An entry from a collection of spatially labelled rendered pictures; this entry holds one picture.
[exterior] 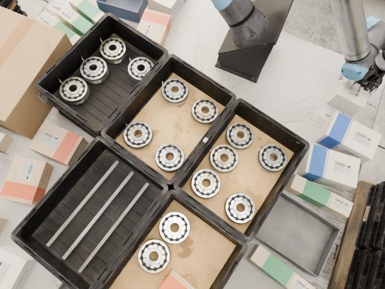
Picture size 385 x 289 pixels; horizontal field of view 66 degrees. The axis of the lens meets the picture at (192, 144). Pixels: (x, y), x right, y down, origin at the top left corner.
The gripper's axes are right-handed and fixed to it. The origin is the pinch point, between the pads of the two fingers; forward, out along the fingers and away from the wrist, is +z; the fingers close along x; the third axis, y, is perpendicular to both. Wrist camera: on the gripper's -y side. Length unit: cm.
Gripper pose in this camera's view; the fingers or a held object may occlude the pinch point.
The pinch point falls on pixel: (354, 85)
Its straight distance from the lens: 147.8
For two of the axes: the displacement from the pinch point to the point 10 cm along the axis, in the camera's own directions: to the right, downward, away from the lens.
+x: 8.6, 5.0, -1.1
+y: -5.1, 8.1, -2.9
